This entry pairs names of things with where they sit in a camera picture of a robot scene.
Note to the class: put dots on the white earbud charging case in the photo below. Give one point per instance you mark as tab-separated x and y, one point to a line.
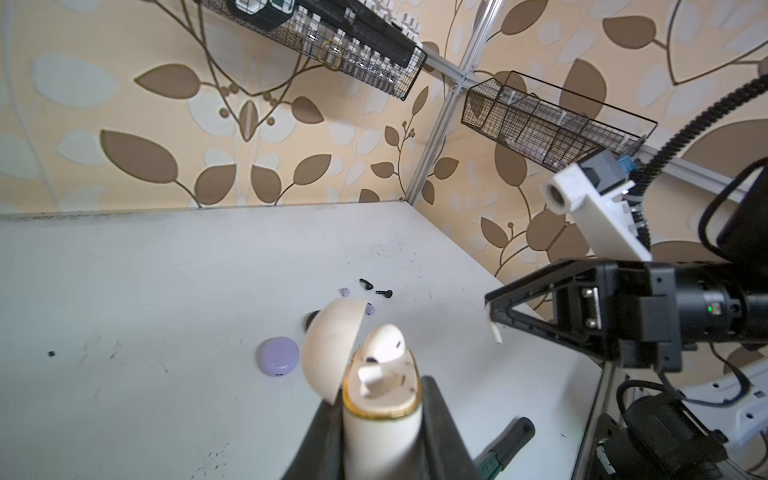
381	403

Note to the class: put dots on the right wire basket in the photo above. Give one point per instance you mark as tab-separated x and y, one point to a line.
550	125

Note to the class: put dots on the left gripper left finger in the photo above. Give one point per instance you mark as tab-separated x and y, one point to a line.
320	455

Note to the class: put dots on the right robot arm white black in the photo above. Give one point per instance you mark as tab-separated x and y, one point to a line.
692	423

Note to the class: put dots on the black round charging case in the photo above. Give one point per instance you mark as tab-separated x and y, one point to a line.
309	320

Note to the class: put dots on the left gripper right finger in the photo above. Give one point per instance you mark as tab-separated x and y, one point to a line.
442	452

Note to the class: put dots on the green black pipe wrench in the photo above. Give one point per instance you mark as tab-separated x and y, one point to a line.
500	454

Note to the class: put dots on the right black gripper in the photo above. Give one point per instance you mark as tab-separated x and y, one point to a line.
641	315

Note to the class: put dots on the black socket set holder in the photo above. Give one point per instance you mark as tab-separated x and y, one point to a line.
356	20

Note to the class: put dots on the back wire basket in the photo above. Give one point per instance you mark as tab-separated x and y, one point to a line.
348	56

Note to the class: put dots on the purple round charging case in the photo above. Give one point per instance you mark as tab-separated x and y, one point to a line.
277	356

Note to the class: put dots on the wire basket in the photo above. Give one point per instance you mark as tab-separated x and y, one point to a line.
348	56
550	125

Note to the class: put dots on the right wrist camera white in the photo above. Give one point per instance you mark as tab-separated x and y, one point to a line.
594	192

